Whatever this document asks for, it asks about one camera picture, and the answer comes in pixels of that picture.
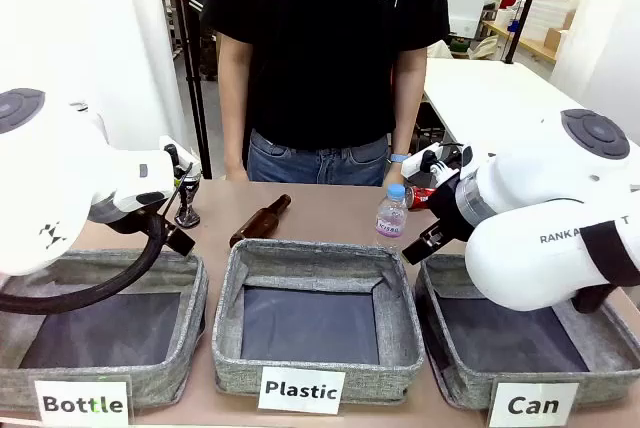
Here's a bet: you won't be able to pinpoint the grey basket labelled Can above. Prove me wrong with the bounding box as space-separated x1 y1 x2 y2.
414 252 640 410

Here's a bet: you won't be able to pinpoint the brown cardboard box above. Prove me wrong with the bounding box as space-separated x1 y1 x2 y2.
543 12 576 49

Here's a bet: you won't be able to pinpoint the white Plastic label card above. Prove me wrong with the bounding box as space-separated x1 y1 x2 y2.
257 366 346 415

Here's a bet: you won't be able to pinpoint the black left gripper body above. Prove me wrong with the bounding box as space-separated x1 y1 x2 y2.
144 208 176 242

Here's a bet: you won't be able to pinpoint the person's right forearm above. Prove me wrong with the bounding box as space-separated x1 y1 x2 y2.
218 30 256 172

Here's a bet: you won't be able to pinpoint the stack of white boxes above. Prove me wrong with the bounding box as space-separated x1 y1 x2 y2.
517 0 584 44

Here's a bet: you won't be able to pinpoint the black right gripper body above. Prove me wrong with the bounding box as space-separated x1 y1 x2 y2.
427 172 476 245

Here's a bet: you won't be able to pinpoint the wooden workbench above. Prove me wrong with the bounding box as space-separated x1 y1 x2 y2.
480 20 557 67

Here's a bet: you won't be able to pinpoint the crushed red soda can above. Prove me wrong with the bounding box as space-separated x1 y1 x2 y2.
404 185 439 212

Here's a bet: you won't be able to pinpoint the grey basket labelled Plastic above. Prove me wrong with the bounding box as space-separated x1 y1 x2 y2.
212 238 426 405

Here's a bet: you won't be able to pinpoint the small plastic water bottle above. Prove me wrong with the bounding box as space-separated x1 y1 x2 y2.
374 183 407 252

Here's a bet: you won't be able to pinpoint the white upright board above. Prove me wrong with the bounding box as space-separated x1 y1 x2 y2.
446 0 492 40

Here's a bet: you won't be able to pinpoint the long brown glass bottle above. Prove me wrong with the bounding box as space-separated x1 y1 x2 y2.
228 193 293 249

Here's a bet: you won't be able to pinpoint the black printed t-shirt torso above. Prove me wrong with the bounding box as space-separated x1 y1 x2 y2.
200 0 450 152

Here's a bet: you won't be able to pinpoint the white background table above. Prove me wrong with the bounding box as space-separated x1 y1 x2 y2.
422 57 640 149

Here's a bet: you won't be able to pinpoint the black slanted stand pole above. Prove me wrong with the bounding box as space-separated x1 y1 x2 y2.
503 0 551 65

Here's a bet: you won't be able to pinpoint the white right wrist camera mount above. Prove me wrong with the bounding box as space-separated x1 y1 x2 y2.
400 143 474 182

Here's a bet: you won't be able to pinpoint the person's left hand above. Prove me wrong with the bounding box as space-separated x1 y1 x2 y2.
384 161 409 187

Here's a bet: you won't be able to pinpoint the person's left forearm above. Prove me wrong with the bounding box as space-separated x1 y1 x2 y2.
391 45 429 157

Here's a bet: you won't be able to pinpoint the white Bottle label card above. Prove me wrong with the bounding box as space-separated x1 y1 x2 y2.
33 378 130 428

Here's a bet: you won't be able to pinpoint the black tripod pole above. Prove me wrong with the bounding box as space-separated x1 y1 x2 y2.
167 0 214 180

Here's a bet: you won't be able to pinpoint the crushed black drink can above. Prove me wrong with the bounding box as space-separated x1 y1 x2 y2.
173 175 202 229

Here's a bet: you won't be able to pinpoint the white Can label card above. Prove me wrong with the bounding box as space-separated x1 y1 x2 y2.
488 381 580 428

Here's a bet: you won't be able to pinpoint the grey basket labelled Bottle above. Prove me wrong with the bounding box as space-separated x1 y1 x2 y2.
0 247 210 412

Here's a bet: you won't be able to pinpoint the blue jeans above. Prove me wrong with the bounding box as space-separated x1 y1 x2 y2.
247 128 391 187

